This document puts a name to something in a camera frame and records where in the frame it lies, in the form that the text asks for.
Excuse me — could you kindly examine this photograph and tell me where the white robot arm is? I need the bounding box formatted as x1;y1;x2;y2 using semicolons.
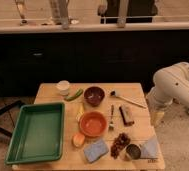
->
146;62;189;126

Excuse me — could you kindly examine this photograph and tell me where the grey folded cloth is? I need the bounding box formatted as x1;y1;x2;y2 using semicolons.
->
141;136;158;159

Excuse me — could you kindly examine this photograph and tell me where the blue sponge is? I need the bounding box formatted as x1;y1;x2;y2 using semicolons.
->
84;139;109;163

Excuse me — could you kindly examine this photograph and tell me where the yellow banana toy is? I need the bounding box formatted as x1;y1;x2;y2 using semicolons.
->
76;103;84;121

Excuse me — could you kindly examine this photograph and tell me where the orange bowl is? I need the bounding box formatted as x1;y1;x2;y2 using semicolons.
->
79;111;107;137

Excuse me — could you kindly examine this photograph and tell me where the metal cup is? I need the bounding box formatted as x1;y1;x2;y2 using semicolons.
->
125;144;141;160

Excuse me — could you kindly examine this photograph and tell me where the wooden handled brush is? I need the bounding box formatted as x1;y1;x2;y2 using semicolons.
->
110;91;146;108

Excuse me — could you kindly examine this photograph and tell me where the green plastic tray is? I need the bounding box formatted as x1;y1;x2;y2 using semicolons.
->
5;102;65;165

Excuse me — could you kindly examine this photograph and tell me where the purple bowl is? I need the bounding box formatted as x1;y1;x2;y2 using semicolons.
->
84;86;105;107

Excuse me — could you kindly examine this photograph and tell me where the white paper cup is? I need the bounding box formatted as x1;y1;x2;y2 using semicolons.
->
56;80;70;96

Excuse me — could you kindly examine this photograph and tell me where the orange peach toy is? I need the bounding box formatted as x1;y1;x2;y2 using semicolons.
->
72;133;85;147

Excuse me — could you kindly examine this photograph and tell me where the bunch of dark grapes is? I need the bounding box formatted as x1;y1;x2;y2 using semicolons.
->
110;133;130;159

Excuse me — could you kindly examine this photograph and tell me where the green pepper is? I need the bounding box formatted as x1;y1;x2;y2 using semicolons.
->
64;89;84;101

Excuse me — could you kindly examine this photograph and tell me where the metal fork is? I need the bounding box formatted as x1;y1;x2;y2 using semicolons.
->
108;105;114;131

